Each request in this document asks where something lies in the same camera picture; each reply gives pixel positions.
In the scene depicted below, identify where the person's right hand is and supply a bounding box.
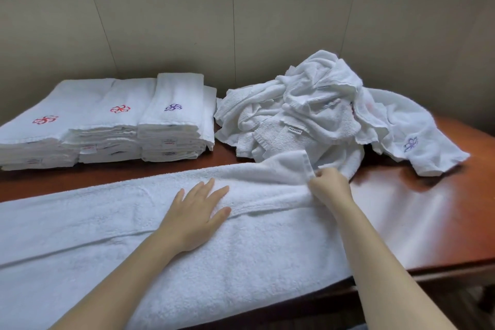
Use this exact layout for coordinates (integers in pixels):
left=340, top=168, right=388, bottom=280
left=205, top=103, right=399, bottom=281
left=308, top=167, right=355, bottom=209

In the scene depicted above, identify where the person's left hand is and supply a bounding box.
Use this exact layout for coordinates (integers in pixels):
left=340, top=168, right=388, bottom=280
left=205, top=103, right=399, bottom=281
left=158, top=178, right=232, bottom=253

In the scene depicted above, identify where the large spread white towel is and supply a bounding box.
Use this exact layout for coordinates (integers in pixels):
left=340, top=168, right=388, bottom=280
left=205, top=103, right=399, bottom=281
left=0, top=150, right=366, bottom=330

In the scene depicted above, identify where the person's left forearm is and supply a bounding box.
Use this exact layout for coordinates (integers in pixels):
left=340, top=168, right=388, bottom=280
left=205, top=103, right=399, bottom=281
left=49, top=230, right=187, bottom=330

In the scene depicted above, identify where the person's right forearm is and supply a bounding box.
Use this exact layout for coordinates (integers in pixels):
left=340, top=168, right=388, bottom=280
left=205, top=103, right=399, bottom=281
left=332, top=197, right=459, bottom=330

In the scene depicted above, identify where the folded towel stack purple emblem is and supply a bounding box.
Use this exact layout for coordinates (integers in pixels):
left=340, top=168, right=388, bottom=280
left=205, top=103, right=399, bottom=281
left=137, top=72, right=217, bottom=163

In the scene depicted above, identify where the pile of crumpled white towels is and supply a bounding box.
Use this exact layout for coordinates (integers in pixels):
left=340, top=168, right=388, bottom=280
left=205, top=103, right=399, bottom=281
left=214, top=49, right=391, bottom=172

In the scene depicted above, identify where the folded towel stack red emblem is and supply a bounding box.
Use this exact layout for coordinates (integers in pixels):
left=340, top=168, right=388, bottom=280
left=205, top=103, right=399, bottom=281
left=62, top=78, right=158, bottom=164
left=0, top=78, right=116, bottom=171

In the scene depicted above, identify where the crumpled white towel purple emblem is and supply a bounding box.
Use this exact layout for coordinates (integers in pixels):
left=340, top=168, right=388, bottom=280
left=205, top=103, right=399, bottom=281
left=354, top=87, right=471, bottom=178

